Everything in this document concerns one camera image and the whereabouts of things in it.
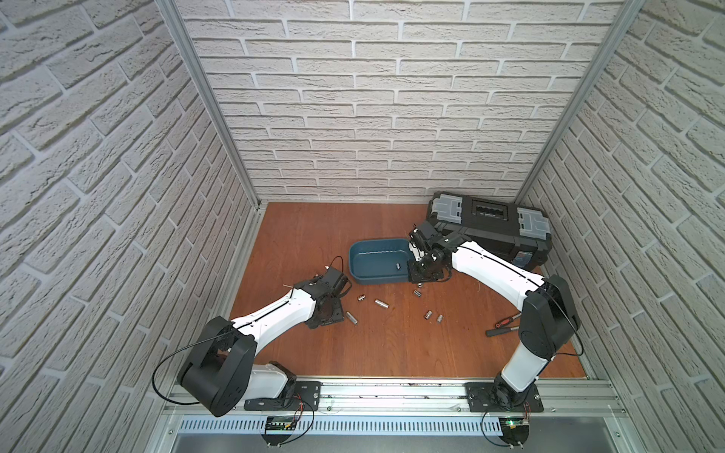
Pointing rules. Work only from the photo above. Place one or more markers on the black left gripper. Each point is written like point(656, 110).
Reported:
point(331, 315)

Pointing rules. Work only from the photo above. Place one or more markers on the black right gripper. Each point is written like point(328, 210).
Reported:
point(413, 276)

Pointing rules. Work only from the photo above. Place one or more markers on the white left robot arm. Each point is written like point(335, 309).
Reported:
point(220, 370)

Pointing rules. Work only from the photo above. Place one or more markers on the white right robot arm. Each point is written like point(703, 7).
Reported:
point(548, 316)

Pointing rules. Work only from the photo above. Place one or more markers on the long chrome socket left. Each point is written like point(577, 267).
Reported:
point(352, 318)

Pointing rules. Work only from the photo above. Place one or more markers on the teal plastic storage box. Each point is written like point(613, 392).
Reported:
point(373, 262)

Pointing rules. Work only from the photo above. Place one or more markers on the red black screwdriver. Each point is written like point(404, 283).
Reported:
point(504, 326)

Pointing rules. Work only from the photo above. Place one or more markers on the black grey toolbox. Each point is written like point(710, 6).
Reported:
point(519, 235)

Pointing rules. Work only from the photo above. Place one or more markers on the left controller board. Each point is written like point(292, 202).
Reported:
point(279, 430)

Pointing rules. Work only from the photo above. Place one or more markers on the controller board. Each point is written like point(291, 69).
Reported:
point(515, 432)
point(279, 430)

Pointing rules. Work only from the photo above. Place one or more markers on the right controller board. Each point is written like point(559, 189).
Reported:
point(515, 432)

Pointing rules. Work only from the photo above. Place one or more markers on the aluminium floor rail left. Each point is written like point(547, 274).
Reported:
point(239, 260)

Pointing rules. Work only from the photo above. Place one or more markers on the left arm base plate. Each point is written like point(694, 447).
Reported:
point(296, 395)

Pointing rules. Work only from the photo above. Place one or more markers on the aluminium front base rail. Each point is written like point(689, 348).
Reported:
point(417, 407)

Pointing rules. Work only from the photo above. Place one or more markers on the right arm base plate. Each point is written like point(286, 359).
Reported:
point(496, 396)

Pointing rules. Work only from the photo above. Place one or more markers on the aluminium corner post right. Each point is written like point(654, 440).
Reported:
point(612, 39)

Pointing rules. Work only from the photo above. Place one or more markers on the aluminium corner post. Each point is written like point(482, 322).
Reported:
point(185, 45)
point(612, 39)

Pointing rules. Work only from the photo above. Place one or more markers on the aluminium corner post left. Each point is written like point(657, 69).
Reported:
point(185, 45)

